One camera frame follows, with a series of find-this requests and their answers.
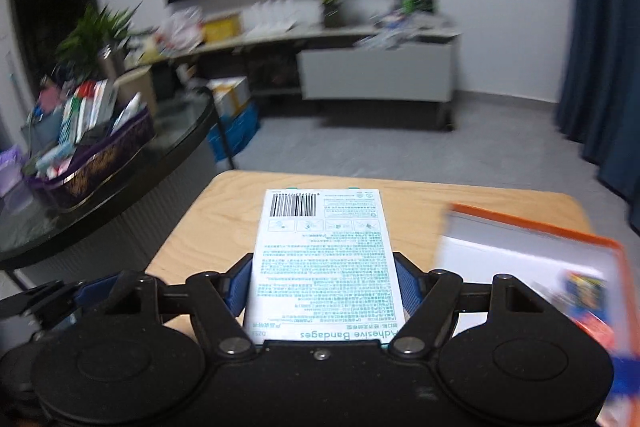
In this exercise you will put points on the teal cardboard box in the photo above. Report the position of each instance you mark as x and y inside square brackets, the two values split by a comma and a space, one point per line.
[325, 267]

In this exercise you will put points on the potted plant in metal pot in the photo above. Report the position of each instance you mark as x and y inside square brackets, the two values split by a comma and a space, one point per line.
[95, 39]

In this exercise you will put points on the white router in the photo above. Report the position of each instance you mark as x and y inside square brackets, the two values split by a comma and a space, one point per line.
[282, 17]

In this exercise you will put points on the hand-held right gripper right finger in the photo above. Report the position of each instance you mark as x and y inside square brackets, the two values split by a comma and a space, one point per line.
[410, 289]

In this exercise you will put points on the orange cardboard box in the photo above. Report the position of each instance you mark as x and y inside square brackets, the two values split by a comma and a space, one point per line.
[500, 257]

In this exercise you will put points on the white plastic bag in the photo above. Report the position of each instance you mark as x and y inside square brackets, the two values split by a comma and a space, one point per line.
[180, 29]

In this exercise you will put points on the playing card box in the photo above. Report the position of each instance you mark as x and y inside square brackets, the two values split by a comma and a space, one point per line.
[590, 302]

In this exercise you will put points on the blue curtain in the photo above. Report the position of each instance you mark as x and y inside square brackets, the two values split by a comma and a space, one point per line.
[605, 57]

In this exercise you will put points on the purple patterned tin tray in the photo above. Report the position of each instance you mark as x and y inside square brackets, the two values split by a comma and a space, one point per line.
[105, 162]

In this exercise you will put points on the white yellow carton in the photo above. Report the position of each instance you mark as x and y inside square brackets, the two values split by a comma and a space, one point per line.
[227, 94]

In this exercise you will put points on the row of medicine boxes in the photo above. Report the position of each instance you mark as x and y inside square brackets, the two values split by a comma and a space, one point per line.
[80, 117]

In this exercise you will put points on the blue crates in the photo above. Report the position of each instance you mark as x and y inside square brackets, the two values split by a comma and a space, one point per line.
[235, 134]

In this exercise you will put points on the yellow box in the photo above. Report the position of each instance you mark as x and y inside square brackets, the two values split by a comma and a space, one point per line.
[222, 29]

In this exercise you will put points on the grey television cabinet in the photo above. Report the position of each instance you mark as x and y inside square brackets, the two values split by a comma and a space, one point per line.
[375, 72]

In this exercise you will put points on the clear plastic packets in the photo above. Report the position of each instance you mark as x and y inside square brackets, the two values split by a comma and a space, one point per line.
[385, 39]

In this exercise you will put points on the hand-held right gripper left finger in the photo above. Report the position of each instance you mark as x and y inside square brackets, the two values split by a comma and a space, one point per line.
[237, 287]

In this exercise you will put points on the purple plastic packets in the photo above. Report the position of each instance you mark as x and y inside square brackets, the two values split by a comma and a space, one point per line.
[10, 172]

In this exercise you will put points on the black round table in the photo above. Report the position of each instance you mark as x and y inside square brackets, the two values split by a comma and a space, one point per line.
[115, 217]

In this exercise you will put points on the small boxes on cabinet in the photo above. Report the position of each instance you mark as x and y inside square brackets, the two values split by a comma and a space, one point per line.
[410, 21]

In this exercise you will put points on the beige box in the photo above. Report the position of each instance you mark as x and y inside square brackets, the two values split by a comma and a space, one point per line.
[137, 89]

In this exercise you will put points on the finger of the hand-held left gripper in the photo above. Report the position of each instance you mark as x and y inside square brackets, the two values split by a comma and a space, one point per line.
[95, 294]

